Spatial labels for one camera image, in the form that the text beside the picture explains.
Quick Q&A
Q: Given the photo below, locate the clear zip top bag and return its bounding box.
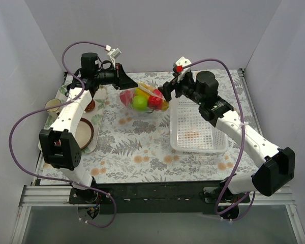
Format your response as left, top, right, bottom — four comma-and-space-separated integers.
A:
119, 82, 169, 113

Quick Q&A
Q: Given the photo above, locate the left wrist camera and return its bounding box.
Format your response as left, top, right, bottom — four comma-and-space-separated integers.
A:
105, 46, 121, 68

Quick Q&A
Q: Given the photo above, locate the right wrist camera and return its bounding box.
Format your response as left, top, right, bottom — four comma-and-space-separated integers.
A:
173, 56, 192, 83

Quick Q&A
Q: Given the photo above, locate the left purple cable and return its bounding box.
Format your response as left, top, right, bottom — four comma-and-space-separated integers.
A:
8, 41, 117, 228

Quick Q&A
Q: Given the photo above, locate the yellow fake banana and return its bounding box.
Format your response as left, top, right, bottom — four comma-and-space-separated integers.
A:
134, 85, 156, 99

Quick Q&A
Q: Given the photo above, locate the purple cable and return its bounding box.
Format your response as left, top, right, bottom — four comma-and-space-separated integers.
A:
185, 58, 256, 222
8, 41, 117, 228

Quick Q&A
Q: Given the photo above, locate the pink fake fruit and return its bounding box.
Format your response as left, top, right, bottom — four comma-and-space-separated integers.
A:
119, 89, 135, 107

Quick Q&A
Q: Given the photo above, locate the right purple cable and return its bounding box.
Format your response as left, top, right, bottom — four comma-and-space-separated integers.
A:
185, 58, 256, 222

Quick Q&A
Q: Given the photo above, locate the red fake bell pepper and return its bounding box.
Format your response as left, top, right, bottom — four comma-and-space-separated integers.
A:
148, 89, 163, 110

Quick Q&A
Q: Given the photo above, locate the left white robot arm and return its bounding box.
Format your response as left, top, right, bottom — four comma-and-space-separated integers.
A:
39, 49, 138, 203

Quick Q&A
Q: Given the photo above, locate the leaf pattern white tray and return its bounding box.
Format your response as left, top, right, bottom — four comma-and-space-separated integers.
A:
44, 84, 107, 154

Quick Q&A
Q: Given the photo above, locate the green fake apple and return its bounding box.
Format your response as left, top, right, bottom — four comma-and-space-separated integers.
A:
132, 96, 148, 111

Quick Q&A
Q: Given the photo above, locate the white plastic basket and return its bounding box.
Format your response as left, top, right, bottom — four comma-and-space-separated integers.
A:
169, 97, 229, 154

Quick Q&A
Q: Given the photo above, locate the amber fake food piece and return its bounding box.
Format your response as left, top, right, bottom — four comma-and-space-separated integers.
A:
157, 101, 169, 111

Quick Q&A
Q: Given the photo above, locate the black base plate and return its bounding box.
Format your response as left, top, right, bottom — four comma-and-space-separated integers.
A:
69, 180, 252, 215

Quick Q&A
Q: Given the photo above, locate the red rimmed cream plate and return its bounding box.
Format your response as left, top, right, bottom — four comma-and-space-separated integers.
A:
75, 118, 94, 149

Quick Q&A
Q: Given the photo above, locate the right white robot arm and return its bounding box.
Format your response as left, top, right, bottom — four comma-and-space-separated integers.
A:
158, 71, 295, 202

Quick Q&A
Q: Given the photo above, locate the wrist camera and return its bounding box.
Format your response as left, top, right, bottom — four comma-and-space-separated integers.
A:
105, 46, 121, 68
173, 56, 192, 83

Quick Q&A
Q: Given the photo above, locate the cream mug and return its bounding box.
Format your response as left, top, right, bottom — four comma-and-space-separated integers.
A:
45, 98, 62, 115

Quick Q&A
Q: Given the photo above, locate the aluminium frame rail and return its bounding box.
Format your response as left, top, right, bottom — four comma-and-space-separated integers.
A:
10, 186, 71, 243

